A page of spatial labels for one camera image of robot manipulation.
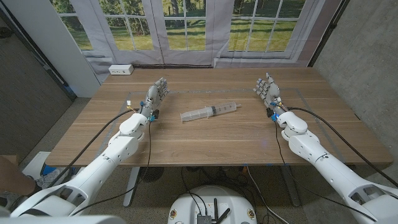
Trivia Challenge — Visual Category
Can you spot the black round floor fan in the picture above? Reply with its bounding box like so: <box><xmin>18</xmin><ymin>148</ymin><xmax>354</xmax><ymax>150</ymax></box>
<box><xmin>139</xmin><ymin>167</ymin><xmax>165</xmax><ymax>183</ymax></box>

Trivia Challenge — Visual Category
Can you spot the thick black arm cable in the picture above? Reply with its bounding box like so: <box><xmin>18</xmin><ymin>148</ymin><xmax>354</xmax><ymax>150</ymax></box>
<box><xmin>286</xmin><ymin>106</ymin><xmax>398</xmax><ymax>188</ymax></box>
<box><xmin>46</xmin><ymin>108</ymin><xmax>137</xmax><ymax>189</ymax></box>

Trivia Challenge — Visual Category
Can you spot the white floor board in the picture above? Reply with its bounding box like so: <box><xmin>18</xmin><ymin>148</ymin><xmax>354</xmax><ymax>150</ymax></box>
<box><xmin>21</xmin><ymin>151</ymin><xmax>83</xmax><ymax>190</ymax></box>

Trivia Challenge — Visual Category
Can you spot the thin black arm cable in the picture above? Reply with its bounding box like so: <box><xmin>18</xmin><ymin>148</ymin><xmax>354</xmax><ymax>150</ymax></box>
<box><xmin>274</xmin><ymin>120</ymin><xmax>377</xmax><ymax>222</ymax></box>
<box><xmin>70</xmin><ymin>119</ymin><xmax>153</xmax><ymax>216</ymax></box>

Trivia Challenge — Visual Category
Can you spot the white pillar panel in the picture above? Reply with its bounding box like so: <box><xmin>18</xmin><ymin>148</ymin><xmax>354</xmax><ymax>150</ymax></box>
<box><xmin>2</xmin><ymin>0</ymin><xmax>102</xmax><ymax>98</ymax></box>

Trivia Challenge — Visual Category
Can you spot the grey table leg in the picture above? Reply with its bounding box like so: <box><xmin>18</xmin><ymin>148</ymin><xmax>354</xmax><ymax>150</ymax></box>
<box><xmin>281</xmin><ymin>165</ymin><xmax>302</xmax><ymax>208</ymax></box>
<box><xmin>123</xmin><ymin>167</ymin><xmax>141</xmax><ymax>208</ymax></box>

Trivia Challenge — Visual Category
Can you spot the black radio module with antennas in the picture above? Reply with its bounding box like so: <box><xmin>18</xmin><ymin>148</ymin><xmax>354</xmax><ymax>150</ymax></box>
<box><xmin>197</xmin><ymin>198</ymin><xmax>231</xmax><ymax>224</ymax></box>

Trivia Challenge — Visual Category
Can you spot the white floor cable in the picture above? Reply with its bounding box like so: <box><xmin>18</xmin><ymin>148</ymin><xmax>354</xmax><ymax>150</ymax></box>
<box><xmin>246</xmin><ymin>166</ymin><xmax>290</xmax><ymax>224</ymax></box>

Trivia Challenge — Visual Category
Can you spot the person's leg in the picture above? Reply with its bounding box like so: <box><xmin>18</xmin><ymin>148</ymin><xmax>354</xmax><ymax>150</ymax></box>
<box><xmin>0</xmin><ymin>155</ymin><xmax>37</xmax><ymax>196</ymax></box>

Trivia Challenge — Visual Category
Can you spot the cardboard box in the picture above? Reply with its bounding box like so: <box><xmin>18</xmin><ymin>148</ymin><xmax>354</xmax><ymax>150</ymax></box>
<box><xmin>0</xmin><ymin>154</ymin><xmax>18</xmax><ymax>165</ymax></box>

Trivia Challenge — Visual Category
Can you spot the black backdrop stand pole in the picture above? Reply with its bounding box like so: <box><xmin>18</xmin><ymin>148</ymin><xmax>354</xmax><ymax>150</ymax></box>
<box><xmin>0</xmin><ymin>7</ymin><xmax>78</xmax><ymax>102</ymax></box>
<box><xmin>307</xmin><ymin>0</ymin><xmax>351</xmax><ymax>68</ymax></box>

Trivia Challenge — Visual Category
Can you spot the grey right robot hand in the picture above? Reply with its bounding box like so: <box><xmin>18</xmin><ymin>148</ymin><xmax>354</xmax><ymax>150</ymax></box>
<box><xmin>252</xmin><ymin>72</ymin><xmax>286</xmax><ymax>115</ymax></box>

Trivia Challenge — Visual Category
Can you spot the large clear plastic syringe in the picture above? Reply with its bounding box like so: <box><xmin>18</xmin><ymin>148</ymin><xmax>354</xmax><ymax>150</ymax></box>
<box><xmin>180</xmin><ymin>101</ymin><xmax>242</xmax><ymax>123</ymax></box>

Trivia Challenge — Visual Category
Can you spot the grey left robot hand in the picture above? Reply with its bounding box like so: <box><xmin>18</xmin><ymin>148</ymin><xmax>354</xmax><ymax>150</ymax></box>
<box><xmin>139</xmin><ymin>77</ymin><xmax>170</xmax><ymax>121</ymax></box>

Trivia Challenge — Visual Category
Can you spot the grey sneaker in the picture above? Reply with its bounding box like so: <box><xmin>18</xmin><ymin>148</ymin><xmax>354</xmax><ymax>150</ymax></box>
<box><xmin>36</xmin><ymin>169</ymin><xmax>61</xmax><ymax>190</ymax></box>

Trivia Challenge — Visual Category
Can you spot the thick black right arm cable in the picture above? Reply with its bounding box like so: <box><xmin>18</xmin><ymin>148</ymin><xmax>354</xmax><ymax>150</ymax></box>
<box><xmin>286</xmin><ymin>106</ymin><xmax>398</xmax><ymax>188</ymax></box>

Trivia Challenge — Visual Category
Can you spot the white robot torso base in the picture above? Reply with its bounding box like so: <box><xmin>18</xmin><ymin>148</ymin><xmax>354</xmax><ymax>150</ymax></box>
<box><xmin>167</xmin><ymin>185</ymin><xmax>258</xmax><ymax>224</ymax></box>

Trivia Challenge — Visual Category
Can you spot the printed window backdrop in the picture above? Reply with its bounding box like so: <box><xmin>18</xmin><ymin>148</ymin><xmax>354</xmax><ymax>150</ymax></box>
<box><xmin>49</xmin><ymin>0</ymin><xmax>343</xmax><ymax>84</ymax></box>

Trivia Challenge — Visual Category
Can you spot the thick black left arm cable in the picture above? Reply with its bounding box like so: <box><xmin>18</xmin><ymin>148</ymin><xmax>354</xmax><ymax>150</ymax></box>
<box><xmin>46</xmin><ymin>108</ymin><xmax>137</xmax><ymax>189</ymax></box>

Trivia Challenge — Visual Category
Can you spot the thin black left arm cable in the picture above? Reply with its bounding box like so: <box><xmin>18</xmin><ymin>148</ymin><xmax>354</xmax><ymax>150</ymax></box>
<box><xmin>70</xmin><ymin>119</ymin><xmax>153</xmax><ymax>216</ymax></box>

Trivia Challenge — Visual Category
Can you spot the black backdrop bottom bar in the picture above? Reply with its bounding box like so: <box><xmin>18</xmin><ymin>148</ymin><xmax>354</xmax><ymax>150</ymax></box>
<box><xmin>132</xmin><ymin>63</ymin><xmax>215</xmax><ymax>69</ymax></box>

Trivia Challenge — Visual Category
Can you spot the black floor cable bundle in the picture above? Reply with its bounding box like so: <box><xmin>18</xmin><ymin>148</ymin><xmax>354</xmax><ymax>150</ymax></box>
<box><xmin>180</xmin><ymin>166</ymin><xmax>259</xmax><ymax>215</ymax></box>

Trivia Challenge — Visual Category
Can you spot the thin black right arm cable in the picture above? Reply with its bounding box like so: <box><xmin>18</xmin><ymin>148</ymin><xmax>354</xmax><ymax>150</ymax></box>
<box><xmin>274</xmin><ymin>120</ymin><xmax>377</xmax><ymax>222</ymax></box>

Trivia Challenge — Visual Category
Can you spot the white power strip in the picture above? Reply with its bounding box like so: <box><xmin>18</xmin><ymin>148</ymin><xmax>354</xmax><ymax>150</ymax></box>
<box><xmin>108</xmin><ymin>64</ymin><xmax>134</xmax><ymax>76</ymax></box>

